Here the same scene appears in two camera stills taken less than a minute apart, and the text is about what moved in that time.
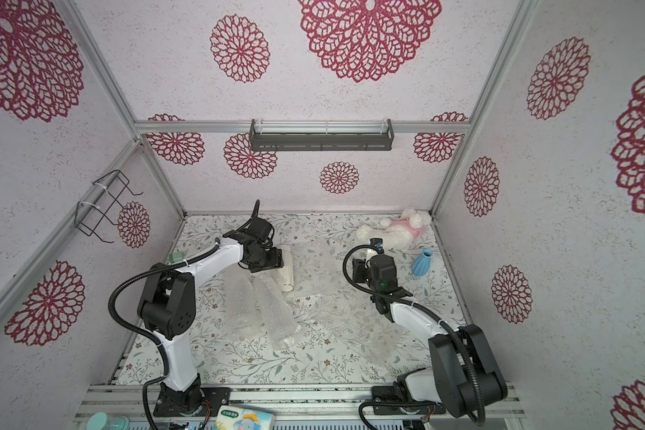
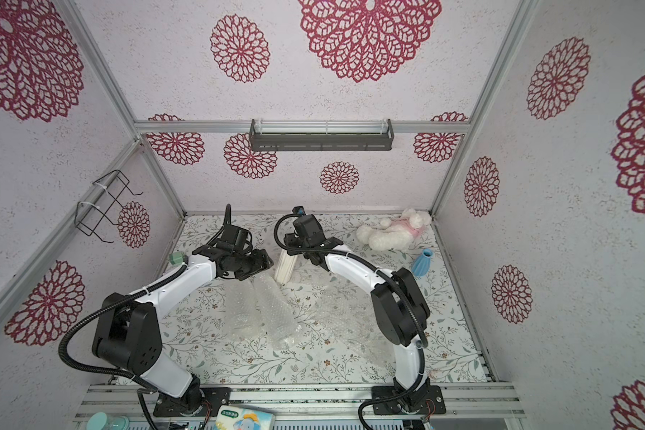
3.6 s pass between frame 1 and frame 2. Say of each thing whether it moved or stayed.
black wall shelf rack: stayed
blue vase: stayed
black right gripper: moved
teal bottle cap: stayed
